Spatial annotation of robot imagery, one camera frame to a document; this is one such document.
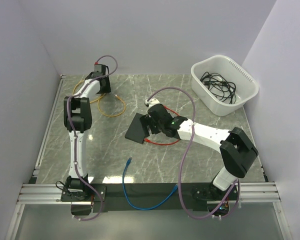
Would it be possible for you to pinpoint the blue ethernet cable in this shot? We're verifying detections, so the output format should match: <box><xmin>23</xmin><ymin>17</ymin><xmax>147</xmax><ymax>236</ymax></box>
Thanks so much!
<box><xmin>121</xmin><ymin>157</ymin><xmax>180</xmax><ymax>210</ymax></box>

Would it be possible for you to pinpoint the red ethernet cable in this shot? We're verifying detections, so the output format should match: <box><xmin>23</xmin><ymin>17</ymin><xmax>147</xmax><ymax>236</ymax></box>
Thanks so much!
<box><xmin>144</xmin><ymin>104</ymin><xmax>181</xmax><ymax>146</ymax></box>

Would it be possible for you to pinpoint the black network switch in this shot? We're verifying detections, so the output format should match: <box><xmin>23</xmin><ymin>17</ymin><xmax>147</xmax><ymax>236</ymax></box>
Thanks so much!
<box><xmin>124</xmin><ymin>113</ymin><xmax>150</xmax><ymax>144</ymax></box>

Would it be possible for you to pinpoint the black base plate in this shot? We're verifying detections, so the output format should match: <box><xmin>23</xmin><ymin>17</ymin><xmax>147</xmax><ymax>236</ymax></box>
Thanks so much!
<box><xmin>60</xmin><ymin>182</ymin><xmax>239</xmax><ymax>216</ymax></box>

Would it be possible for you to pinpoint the white plastic basin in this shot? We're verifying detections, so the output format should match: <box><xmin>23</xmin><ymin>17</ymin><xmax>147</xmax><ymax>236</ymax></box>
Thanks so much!
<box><xmin>190</xmin><ymin>55</ymin><xmax>259</xmax><ymax>117</ymax></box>

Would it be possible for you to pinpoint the black cable bundle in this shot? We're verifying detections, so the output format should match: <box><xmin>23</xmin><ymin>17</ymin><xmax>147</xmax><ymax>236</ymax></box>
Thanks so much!
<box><xmin>199</xmin><ymin>71</ymin><xmax>238</xmax><ymax>105</ymax></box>

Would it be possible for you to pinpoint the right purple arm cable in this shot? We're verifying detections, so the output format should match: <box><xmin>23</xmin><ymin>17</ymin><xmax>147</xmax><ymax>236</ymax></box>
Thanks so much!
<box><xmin>146</xmin><ymin>86</ymin><xmax>241</xmax><ymax>221</ymax></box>

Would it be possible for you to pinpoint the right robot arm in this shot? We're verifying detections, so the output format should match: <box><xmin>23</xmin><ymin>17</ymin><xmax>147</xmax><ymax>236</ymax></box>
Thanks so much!
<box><xmin>144</xmin><ymin>103</ymin><xmax>259</xmax><ymax>200</ymax></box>

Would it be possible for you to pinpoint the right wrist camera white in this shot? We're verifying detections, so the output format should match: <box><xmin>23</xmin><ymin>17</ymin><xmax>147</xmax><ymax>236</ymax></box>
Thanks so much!
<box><xmin>144</xmin><ymin>98</ymin><xmax>160</xmax><ymax>108</ymax></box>

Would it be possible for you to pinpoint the aluminium rail frame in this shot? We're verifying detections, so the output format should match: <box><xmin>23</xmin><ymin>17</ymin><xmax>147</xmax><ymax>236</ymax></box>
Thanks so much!
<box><xmin>4</xmin><ymin>74</ymin><xmax>66</xmax><ymax>240</ymax></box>

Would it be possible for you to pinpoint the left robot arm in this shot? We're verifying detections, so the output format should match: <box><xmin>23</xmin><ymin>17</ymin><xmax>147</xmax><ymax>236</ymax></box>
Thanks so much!
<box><xmin>63</xmin><ymin>62</ymin><xmax>111</xmax><ymax>201</ymax></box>

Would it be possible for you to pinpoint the orange ethernet cable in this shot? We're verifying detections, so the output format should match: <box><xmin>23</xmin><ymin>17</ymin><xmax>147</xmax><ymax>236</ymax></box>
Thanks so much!
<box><xmin>72</xmin><ymin>79</ymin><xmax>107</xmax><ymax>104</ymax></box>
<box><xmin>97</xmin><ymin>92</ymin><xmax>127</xmax><ymax>118</ymax></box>

